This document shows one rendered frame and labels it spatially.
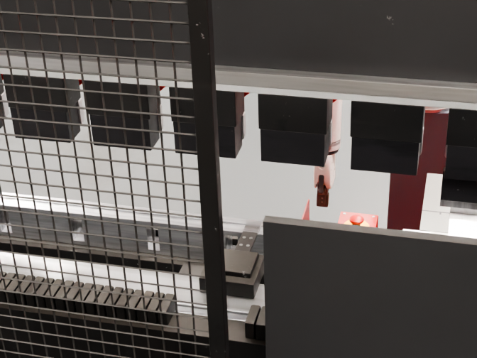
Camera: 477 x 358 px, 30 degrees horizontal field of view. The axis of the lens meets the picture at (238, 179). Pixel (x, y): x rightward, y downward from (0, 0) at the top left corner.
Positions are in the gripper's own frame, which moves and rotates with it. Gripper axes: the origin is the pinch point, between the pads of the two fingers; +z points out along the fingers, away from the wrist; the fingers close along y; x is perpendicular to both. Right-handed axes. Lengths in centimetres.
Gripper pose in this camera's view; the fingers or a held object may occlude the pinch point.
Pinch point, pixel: (322, 199)
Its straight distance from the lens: 246.8
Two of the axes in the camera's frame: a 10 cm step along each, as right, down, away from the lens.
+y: 2.2, -4.3, 8.8
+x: -9.8, -0.9, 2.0
